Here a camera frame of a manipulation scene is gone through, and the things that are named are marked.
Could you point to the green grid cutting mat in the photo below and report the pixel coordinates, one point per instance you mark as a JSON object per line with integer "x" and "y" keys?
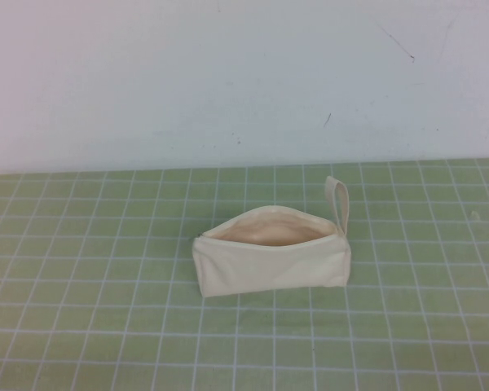
{"x": 106, "y": 285}

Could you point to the cream fabric pencil case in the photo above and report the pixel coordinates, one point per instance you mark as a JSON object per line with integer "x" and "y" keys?
{"x": 269, "y": 266}

